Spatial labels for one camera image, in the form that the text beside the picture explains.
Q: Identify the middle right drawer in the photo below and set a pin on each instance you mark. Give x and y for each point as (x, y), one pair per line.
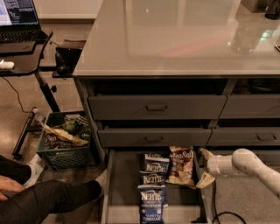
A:
(248, 136)

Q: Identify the white sock foot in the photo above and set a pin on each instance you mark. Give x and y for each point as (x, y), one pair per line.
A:
(37, 166)

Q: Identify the brown sea salt chip bag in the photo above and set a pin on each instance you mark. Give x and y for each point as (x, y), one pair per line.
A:
(181, 166)

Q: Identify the green plastic crate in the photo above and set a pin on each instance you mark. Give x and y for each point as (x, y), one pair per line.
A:
(61, 155)

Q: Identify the person's black trouser legs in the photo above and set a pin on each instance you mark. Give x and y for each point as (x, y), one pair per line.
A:
(35, 203)

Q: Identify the grey cabinet with countertop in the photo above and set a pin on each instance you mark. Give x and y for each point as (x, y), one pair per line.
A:
(178, 47)

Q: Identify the blue Kettle bag middle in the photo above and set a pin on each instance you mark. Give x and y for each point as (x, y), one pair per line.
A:
(152, 178)

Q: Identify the chip bags in crate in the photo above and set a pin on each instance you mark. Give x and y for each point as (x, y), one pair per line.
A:
(65, 136)

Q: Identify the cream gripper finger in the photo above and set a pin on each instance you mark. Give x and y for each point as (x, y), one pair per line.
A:
(206, 153)
(205, 180)

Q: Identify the green apple in crate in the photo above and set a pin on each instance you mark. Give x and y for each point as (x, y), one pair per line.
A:
(71, 126)

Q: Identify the blue kettle bag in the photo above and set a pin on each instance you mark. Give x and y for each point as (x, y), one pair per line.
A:
(152, 178)
(155, 164)
(152, 199)

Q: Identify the middle left drawer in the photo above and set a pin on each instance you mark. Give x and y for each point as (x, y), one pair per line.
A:
(148, 137)

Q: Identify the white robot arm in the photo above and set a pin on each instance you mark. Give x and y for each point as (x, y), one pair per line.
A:
(240, 162)

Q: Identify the black laptop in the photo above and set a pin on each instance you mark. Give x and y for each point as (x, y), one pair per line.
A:
(19, 21)

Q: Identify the top left drawer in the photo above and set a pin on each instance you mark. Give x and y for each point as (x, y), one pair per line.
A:
(156, 107)

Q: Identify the blue Kettle bag back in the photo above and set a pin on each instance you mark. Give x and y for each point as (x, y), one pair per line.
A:
(155, 164)

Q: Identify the black box beside counter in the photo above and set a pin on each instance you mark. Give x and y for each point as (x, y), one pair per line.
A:
(66, 57)

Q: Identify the top right drawer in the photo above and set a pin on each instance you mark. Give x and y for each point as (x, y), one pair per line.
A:
(251, 106)

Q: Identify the blue Kettle bag front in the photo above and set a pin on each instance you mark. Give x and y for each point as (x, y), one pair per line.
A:
(152, 199)

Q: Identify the open bottom left drawer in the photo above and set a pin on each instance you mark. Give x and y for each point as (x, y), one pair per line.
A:
(126, 199)

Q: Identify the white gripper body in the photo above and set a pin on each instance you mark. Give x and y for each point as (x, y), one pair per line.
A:
(213, 165)

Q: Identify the person's hand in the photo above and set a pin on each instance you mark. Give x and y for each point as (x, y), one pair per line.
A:
(10, 185)

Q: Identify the black standing desk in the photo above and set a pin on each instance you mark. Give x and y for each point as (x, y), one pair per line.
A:
(29, 64)

